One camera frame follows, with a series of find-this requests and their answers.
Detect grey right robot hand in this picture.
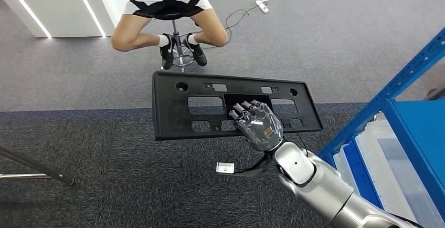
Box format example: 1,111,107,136
228,100,284,152

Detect black plastic plate bracket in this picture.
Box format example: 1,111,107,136
151,71,323,141

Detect blue metal shelf rack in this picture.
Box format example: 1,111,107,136
318,27,445,228

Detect white translucent storage bin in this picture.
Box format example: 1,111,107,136
333,144,354,185
354,113,445,228

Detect blue plastic storage bin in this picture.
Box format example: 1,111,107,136
342,139,385,210

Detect black stool with chrome base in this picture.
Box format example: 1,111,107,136
154,11,206,73

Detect white power strip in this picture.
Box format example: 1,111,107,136
255,0,270,14

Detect black tripod leg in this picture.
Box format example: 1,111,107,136
0,146,76,187

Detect white panel with light strips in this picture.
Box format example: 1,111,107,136
0,0,136,39

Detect thin chrome rod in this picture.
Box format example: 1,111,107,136
0,173,53,181

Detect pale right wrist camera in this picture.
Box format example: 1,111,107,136
216,151,276,179

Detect black floor cable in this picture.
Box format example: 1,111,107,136
194,5,260,49

